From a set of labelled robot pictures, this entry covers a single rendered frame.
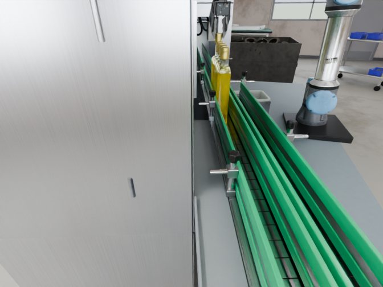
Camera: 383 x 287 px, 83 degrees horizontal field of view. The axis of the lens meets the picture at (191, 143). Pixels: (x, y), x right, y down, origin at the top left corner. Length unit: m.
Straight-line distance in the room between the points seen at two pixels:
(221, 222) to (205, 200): 0.07
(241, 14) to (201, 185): 7.16
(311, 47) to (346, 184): 7.04
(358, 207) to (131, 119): 0.75
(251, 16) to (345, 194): 6.97
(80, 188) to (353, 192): 0.86
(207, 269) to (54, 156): 0.39
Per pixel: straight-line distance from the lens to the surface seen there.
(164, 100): 0.42
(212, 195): 0.59
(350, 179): 1.01
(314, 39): 7.84
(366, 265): 0.51
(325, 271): 0.42
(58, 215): 0.69
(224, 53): 0.95
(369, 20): 8.12
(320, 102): 1.11
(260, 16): 7.60
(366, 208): 0.91
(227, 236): 0.51
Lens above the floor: 1.29
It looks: 32 degrees down
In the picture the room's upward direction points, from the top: 1 degrees counter-clockwise
